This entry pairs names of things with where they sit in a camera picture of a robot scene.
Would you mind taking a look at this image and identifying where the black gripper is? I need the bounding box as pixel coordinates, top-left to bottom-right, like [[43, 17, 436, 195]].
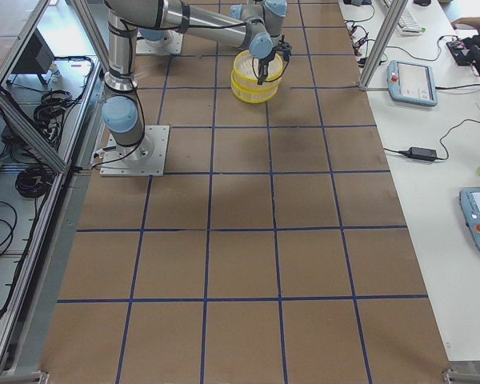
[[257, 34, 292, 85]]

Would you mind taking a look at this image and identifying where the yellow steamer basket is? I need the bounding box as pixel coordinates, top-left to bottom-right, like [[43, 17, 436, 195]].
[[230, 74, 278, 104], [232, 50, 284, 89]]

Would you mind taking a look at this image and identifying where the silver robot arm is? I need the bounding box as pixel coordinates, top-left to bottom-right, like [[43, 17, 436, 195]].
[[102, 1, 291, 161], [229, 0, 287, 37]]

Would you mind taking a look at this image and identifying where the teach pendant tablet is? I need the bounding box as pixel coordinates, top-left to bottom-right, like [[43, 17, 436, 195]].
[[386, 60, 438, 107]]

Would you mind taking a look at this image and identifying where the black power brick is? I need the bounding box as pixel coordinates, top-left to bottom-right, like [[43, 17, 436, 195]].
[[407, 146, 438, 162]]

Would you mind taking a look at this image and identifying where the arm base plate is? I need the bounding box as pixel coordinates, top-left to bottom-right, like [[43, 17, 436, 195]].
[[136, 30, 183, 56], [99, 126, 170, 177]]

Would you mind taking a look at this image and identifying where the aluminium frame post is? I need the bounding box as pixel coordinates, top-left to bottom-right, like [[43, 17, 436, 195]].
[[358, 0, 407, 91]]

